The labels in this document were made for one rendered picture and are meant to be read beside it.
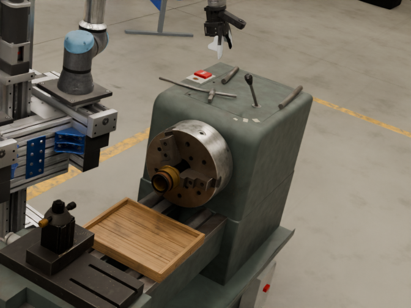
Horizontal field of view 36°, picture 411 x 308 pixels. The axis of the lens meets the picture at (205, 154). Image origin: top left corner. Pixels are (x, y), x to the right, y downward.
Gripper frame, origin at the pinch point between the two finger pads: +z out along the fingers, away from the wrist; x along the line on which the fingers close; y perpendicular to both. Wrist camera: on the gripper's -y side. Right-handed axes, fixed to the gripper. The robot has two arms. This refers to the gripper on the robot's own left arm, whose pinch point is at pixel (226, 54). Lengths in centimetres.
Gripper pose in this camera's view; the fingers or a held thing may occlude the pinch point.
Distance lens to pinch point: 261.4
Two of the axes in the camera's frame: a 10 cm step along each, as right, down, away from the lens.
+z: 1.0, 9.1, 4.1
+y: -9.3, -0.6, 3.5
